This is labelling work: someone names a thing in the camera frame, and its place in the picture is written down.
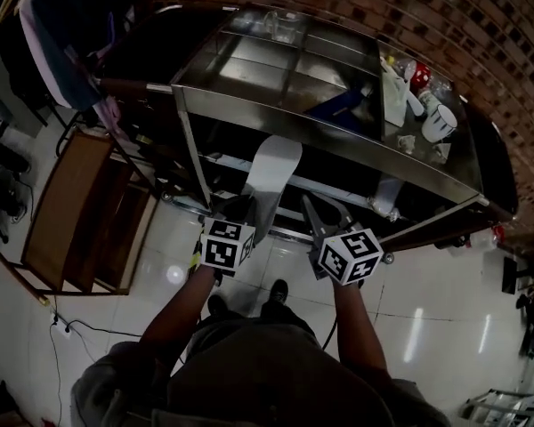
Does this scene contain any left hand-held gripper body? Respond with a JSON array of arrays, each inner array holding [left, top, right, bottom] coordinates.
[[198, 202, 257, 280]]

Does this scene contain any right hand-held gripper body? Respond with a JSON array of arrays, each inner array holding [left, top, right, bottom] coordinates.
[[308, 221, 384, 287]]

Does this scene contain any stainless steel cart shelf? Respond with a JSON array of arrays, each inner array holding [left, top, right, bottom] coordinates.
[[145, 1, 520, 257]]

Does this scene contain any person's right forearm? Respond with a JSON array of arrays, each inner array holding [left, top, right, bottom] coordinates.
[[330, 278, 395, 384]]

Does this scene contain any person's left forearm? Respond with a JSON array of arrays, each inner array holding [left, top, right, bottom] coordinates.
[[138, 263, 218, 375]]

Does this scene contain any person's left black shoe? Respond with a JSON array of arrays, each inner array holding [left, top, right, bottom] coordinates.
[[206, 294, 229, 318]]

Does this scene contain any person's black shoe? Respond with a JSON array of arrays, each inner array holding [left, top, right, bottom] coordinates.
[[206, 294, 229, 318], [269, 278, 290, 305]]

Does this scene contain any person's right black shoe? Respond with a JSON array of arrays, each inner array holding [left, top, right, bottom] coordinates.
[[269, 278, 290, 305]]

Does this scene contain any crumpled white paper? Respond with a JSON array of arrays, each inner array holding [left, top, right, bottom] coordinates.
[[430, 141, 451, 165], [397, 133, 417, 156]]

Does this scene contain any blue flat box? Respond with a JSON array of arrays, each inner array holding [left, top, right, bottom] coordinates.
[[303, 86, 362, 120]]

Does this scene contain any white plastic jug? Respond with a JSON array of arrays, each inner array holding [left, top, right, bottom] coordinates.
[[468, 228, 496, 252]]

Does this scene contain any white striped cup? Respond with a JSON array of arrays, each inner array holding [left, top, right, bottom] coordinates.
[[421, 104, 457, 143]]

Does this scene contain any person's grey shirt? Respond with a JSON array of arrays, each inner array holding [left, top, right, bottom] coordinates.
[[69, 302, 453, 427]]

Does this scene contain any brown wooden rack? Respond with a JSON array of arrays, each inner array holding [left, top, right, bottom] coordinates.
[[0, 129, 160, 304]]

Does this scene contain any black flat panel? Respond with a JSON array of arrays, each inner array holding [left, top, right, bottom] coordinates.
[[501, 255, 519, 296]]

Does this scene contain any red white-dotted object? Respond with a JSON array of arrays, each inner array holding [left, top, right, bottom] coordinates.
[[410, 61, 433, 91]]

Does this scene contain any clear plastic bottle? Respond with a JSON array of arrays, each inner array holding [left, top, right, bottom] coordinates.
[[394, 57, 417, 80]]

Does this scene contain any white power strip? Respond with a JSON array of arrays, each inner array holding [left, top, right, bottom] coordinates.
[[48, 318, 73, 339]]

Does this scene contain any clear glass pitcher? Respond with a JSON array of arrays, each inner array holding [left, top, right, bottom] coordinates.
[[263, 9, 298, 43]]

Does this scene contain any metal ladder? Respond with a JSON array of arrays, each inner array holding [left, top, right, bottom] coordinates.
[[458, 386, 534, 427]]

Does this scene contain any black office chair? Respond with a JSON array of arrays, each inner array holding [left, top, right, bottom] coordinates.
[[0, 147, 33, 252]]

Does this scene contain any hanging dark and white clothing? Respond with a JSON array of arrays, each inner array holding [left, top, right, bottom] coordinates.
[[17, 0, 137, 126]]

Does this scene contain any black floor cable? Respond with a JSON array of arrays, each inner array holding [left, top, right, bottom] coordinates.
[[47, 295, 143, 427]]

